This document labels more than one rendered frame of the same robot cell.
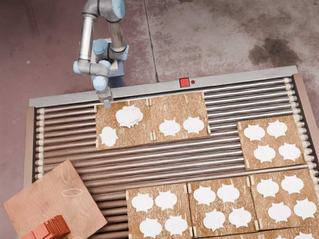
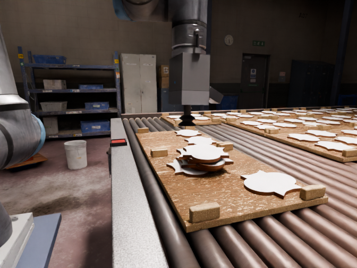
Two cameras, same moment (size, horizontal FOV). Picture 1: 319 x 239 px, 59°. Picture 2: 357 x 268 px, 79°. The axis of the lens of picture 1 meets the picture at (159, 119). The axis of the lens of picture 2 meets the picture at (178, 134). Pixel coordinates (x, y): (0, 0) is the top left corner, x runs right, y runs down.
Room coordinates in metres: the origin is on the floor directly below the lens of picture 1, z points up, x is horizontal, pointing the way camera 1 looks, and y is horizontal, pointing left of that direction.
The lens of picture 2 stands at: (1.00, 0.78, 1.19)
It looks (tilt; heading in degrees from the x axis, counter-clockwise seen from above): 13 degrees down; 250
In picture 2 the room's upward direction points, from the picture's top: straight up
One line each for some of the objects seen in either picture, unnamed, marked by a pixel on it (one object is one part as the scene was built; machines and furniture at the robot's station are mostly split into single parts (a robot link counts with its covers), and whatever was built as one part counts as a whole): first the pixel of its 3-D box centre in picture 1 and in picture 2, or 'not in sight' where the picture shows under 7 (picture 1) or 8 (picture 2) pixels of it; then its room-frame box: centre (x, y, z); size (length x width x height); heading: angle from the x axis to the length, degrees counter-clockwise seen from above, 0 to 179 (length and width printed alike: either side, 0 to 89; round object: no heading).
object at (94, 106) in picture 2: not in sight; (97, 105); (1.01, -4.63, 0.72); 0.50 x 0.38 x 0.16; 172
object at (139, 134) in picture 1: (123, 123); (218, 175); (0.68, 0.27, 0.93); 0.41 x 0.35 x 0.02; 87
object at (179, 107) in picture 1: (179, 116); (177, 141); (0.66, -0.15, 0.93); 0.41 x 0.35 x 0.02; 87
